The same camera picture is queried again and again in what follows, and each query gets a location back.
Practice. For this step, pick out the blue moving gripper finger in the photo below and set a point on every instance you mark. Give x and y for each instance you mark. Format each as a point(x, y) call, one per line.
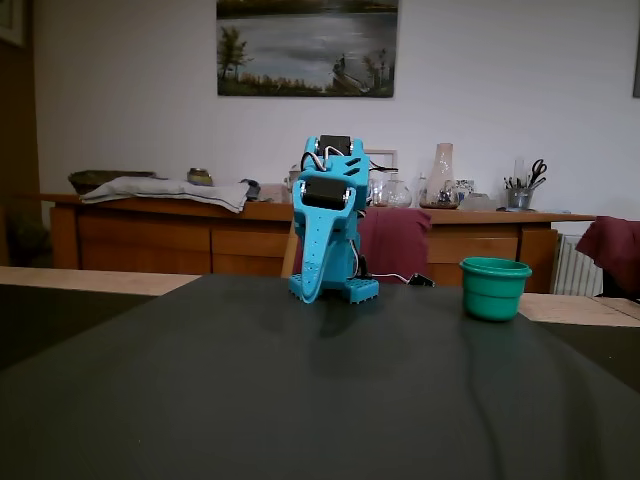
point(312, 250)

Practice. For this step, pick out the blue gripper body black servo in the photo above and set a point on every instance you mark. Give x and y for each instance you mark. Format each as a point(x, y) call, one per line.
point(320, 194)

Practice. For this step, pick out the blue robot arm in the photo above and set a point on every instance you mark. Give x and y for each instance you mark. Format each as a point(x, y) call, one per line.
point(350, 240)

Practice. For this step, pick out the round clear glass vase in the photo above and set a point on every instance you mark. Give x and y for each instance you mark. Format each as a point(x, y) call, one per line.
point(399, 195)

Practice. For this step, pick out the black controller board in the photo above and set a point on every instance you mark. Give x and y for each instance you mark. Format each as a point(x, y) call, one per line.
point(421, 281)

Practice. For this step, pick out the tall pink glass vase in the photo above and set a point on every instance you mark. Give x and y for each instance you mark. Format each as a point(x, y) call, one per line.
point(442, 175)

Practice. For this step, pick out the small green ceramic jar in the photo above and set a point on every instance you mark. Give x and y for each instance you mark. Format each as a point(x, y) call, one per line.
point(200, 176)

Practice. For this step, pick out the white blue patterned mug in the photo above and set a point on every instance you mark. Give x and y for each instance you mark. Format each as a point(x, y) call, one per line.
point(465, 189)

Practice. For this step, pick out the grey rubber mat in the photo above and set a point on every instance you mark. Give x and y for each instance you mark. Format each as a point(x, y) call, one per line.
point(300, 390)

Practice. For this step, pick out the lake landscape painting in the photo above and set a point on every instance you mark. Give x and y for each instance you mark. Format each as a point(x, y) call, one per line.
point(307, 47)

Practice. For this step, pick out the clear glass dish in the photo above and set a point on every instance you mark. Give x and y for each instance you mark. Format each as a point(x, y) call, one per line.
point(479, 201)

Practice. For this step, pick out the folded grey cloth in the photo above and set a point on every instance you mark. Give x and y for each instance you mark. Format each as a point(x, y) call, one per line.
point(165, 190)

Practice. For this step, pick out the wooden sideboard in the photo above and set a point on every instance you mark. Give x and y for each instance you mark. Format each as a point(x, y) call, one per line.
point(150, 240)

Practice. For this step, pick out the green plastic cup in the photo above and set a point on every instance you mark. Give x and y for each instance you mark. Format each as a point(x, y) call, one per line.
point(492, 292)

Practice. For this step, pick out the metal pen holder cup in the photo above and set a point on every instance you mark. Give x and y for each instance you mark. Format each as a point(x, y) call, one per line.
point(520, 199)

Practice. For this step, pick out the dark shallow bowl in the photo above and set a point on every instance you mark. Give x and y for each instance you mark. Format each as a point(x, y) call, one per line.
point(100, 179)

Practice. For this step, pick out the small white picture frame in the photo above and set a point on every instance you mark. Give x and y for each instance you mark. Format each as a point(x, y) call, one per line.
point(387, 157)

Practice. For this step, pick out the white wall radiator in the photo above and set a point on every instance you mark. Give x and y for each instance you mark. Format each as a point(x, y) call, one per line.
point(575, 270)

